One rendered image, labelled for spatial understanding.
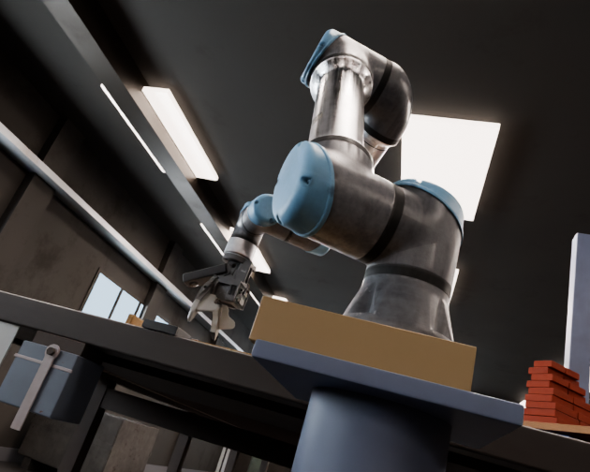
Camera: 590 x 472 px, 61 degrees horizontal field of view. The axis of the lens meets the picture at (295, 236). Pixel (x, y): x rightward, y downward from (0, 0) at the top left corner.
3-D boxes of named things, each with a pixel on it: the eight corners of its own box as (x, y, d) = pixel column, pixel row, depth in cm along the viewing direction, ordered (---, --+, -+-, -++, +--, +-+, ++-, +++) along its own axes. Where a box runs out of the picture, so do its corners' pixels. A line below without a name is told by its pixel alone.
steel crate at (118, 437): (56, 467, 541) (84, 405, 567) (137, 497, 513) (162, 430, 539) (7, 464, 471) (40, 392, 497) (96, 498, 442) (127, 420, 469)
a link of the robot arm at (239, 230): (249, 195, 127) (241, 205, 134) (233, 232, 122) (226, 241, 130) (277, 208, 128) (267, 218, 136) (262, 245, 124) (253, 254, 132)
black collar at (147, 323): (174, 334, 96) (178, 326, 97) (140, 326, 98) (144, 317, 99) (189, 345, 103) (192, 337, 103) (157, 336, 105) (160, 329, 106)
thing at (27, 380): (36, 437, 89) (81, 340, 96) (-23, 417, 93) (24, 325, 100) (72, 443, 99) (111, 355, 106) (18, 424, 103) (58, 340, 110)
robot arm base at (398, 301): (465, 358, 56) (479, 277, 59) (334, 321, 58) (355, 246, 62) (439, 380, 69) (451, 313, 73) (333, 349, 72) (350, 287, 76)
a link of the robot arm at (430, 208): (473, 291, 64) (488, 201, 69) (383, 250, 61) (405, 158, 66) (419, 306, 74) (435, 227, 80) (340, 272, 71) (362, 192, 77)
